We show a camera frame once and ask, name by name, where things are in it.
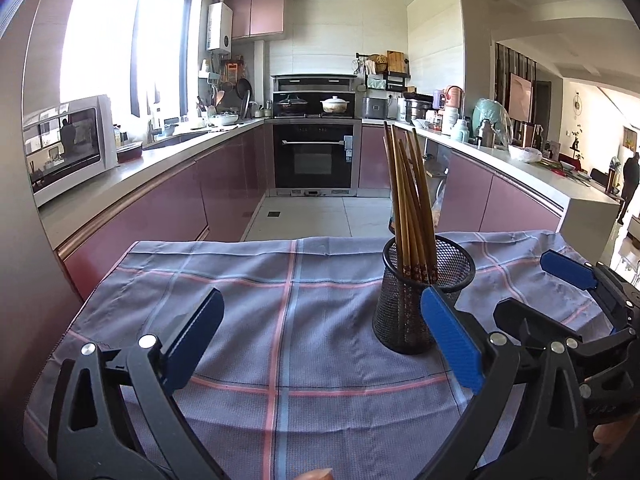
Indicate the steel range hood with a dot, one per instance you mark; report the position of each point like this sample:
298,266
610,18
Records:
312,82

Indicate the white dish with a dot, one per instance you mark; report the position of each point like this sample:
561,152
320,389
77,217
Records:
226,120

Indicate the wooden cutting board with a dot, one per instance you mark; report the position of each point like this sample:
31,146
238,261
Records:
396,61

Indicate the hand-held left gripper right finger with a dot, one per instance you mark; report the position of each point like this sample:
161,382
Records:
450,337

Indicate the white water heater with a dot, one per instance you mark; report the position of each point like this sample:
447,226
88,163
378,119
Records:
220,27

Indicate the sink faucet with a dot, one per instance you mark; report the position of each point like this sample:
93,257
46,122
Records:
151,120

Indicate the fan in green plastic cover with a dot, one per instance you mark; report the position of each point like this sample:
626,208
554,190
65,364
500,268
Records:
492,117

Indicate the steel steamer pot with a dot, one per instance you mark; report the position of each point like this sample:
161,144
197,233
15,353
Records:
417,109

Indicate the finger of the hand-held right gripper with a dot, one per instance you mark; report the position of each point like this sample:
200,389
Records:
567,266
535,322

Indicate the grey rice cooker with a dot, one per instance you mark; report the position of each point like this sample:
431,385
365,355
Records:
376,107

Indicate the black wall rack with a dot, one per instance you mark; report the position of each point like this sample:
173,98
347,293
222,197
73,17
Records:
385,80

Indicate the white microwave oven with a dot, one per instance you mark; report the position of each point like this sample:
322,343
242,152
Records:
70,150

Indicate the person's right hand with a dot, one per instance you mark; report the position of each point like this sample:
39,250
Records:
612,435

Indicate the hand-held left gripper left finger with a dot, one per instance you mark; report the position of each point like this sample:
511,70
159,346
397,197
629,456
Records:
192,340

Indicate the pink base cabinets long counter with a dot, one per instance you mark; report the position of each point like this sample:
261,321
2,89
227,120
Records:
500,195

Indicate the kitchen window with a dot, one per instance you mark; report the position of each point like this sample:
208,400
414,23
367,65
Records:
110,35

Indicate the pink wall cabinet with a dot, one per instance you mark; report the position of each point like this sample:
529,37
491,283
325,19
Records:
260,12

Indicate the pink kettle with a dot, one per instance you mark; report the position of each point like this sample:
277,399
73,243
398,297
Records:
454,96

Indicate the bundle of wooden chopsticks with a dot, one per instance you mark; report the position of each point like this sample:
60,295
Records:
407,210

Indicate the black mesh pen holder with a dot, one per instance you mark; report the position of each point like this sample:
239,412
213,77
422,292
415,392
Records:
400,320

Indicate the white casserole pot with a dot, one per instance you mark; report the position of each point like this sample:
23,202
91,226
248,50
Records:
336,105

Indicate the pink base cabinets with sink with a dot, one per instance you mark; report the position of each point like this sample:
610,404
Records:
175,200

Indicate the framed picture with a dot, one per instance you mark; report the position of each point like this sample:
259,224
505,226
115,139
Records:
522,97

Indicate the black frying pan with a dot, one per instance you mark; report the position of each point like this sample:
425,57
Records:
243,89

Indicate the black cooking pot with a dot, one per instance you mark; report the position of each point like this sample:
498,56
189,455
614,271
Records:
291,105

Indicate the blue plaid tablecloth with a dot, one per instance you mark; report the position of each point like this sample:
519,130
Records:
300,320

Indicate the person's left hand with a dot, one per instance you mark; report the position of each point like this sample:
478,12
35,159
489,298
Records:
317,475

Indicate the black built-in oven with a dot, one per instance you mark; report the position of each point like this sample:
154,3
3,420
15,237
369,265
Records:
312,157

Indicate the steel thermos flask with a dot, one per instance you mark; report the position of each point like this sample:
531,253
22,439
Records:
483,134

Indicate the red bowl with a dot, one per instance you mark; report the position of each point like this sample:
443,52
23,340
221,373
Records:
129,152

